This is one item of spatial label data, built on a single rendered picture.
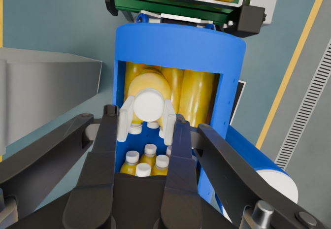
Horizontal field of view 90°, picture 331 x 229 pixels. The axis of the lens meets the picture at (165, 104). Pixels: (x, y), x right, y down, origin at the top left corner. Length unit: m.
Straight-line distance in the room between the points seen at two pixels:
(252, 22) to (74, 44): 1.37
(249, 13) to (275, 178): 0.54
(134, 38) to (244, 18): 0.36
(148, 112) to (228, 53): 0.17
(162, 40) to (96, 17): 1.35
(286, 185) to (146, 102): 0.65
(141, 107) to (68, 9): 1.52
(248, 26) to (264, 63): 1.24
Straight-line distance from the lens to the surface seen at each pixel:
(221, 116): 0.33
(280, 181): 0.75
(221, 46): 0.29
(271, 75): 1.85
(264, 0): 0.78
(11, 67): 0.73
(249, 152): 0.77
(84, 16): 1.63
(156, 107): 0.21
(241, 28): 0.56
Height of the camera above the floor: 1.50
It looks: 75 degrees down
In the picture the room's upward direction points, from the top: 167 degrees clockwise
